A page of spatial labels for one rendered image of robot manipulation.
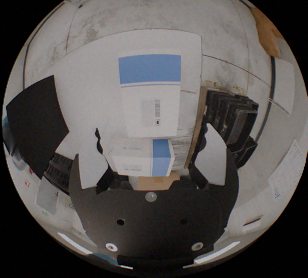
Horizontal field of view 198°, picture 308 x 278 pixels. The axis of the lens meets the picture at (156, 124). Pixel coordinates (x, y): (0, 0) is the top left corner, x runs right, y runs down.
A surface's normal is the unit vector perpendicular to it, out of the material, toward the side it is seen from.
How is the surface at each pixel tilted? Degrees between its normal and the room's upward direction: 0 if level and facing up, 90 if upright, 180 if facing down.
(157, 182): 90
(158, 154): 90
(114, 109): 0
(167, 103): 0
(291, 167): 90
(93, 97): 0
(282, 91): 90
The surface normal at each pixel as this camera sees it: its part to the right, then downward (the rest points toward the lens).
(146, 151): 0.07, -0.85
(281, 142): -1.00, 0.04
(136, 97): 0.05, 0.53
